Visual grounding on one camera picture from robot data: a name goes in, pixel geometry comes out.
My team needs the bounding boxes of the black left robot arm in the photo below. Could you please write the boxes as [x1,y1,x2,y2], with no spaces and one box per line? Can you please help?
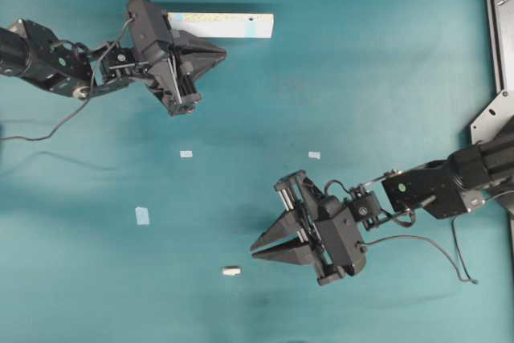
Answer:
[1,19,226,116]

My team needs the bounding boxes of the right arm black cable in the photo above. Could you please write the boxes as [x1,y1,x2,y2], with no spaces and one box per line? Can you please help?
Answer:
[323,180,514,284]

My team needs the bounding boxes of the blue tape marker left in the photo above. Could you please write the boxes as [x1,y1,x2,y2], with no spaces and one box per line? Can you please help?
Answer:
[135,206,150,226]

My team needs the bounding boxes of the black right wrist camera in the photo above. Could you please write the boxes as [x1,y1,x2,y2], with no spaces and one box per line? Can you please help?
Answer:
[314,195,366,276]

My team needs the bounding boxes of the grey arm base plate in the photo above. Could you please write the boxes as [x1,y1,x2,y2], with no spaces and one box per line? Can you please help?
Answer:
[470,91,513,144]

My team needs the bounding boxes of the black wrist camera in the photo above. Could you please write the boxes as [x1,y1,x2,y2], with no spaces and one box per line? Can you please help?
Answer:
[314,195,366,276]
[127,0,172,65]

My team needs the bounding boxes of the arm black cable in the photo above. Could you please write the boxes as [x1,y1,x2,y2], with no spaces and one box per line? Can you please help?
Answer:
[323,180,514,284]
[0,17,136,143]

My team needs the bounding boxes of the blue tape marker centre-right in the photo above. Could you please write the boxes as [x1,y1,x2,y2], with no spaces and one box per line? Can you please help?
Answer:
[308,151,320,159]

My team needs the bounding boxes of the small white rod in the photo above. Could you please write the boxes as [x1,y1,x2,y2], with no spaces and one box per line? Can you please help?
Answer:
[221,265,242,277]

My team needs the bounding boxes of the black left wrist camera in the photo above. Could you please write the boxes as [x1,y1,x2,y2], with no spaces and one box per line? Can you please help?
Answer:
[127,0,172,65]

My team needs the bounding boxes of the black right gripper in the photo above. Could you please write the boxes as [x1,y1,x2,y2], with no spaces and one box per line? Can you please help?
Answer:
[250,170,346,286]

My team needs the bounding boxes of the blue tape marker centre-left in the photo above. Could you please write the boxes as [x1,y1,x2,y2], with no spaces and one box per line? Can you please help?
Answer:
[179,150,194,158]

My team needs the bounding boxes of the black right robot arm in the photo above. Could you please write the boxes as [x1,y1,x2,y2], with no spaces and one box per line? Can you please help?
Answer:
[251,120,513,286]

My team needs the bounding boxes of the black aluminium table frame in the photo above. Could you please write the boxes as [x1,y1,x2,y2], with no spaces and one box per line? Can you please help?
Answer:
[485,0,513,93]

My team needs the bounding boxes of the white wooden board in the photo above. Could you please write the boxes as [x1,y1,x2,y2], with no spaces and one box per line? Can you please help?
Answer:
[167,12,274,39]

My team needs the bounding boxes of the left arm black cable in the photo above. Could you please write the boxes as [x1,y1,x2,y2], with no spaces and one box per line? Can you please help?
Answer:
[0,17,136,143]

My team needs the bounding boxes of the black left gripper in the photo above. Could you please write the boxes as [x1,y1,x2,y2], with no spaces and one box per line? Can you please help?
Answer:
[135,29,226,116]

